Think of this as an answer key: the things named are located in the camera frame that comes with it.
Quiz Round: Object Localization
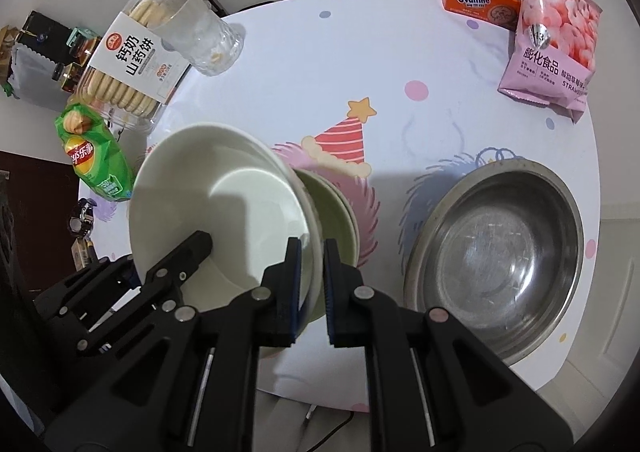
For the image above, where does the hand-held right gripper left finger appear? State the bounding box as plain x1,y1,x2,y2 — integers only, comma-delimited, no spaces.
45,237,307,452

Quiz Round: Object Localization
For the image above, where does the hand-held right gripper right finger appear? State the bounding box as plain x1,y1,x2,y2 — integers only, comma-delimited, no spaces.
322,238,576,452

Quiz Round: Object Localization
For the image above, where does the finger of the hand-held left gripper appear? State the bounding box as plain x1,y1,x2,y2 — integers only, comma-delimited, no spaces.
34,254,137,328
75,230,214,358

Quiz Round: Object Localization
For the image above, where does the white ribbed bowl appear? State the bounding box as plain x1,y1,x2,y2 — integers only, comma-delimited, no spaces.
129,122,324,329

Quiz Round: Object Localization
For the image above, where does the large green ribbed bowl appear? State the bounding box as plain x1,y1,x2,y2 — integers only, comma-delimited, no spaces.
294,169,362,324

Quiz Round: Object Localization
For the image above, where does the green chip bag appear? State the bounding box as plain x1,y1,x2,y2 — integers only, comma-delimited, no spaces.
54,103,135,204

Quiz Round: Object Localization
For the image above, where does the clear plastic biscuit container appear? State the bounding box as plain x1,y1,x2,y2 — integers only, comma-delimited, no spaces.
70,0,194,134

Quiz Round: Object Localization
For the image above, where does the clear glass cup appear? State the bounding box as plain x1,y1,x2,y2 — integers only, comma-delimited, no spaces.
162,0,246,78

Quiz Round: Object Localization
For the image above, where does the printed white tablecloth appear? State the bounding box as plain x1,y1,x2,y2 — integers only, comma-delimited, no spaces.
77,0,601,405

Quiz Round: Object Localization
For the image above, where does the pink snack bag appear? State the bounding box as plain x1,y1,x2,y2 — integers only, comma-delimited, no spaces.
497,0,604,126

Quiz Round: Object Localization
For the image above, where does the black cable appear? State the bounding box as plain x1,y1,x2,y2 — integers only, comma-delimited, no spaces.
300,402,353,452

